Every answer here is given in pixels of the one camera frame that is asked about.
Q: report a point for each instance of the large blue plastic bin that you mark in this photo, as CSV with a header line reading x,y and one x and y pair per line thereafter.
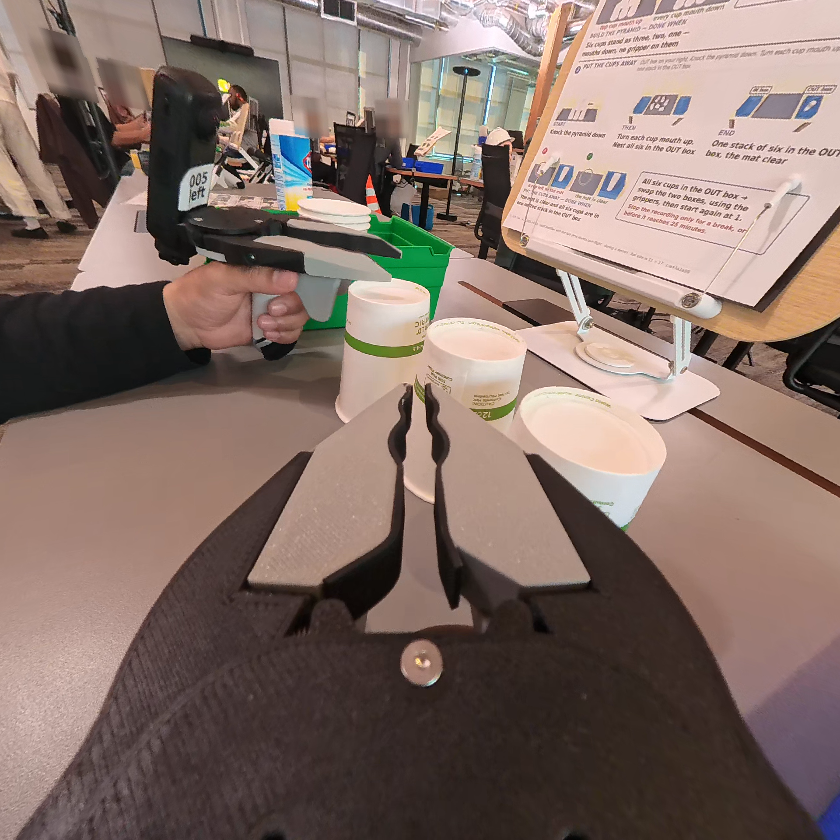
x,y
830,820

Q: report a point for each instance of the person's left hand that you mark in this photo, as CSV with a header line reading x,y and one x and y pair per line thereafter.
x,y
210,308

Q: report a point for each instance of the person's left forearm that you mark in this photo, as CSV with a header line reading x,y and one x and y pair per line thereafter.
x,y
79,341

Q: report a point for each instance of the printed label sheet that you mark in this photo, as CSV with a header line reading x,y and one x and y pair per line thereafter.
x,y
243,200

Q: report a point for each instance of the wipes canister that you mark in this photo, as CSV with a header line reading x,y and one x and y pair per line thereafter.
x,y
289,170

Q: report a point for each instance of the green plastic bin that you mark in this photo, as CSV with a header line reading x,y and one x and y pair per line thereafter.
x,y
420,262

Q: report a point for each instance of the orange traffic cone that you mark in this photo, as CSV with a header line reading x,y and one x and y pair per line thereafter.
x,y
373,197

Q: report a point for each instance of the brown coat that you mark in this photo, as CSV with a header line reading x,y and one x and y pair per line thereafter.
x,y
72,157

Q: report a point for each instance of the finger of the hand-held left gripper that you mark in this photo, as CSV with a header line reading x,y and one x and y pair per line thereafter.
x,y
341,266
328,229

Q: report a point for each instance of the printed instruction sheet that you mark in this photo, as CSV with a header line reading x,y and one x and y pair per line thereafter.
x,y
689,164

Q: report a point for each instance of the dark wall screen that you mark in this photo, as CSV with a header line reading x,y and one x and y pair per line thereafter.
x,y
216,79

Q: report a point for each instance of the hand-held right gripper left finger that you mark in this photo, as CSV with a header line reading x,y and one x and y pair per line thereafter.
x,y
328,512

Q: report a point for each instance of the black floor lamp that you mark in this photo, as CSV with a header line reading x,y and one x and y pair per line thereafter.
x,y
463,131

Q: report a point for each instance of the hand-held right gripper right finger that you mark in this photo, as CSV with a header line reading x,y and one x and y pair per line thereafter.
x,y
505,518

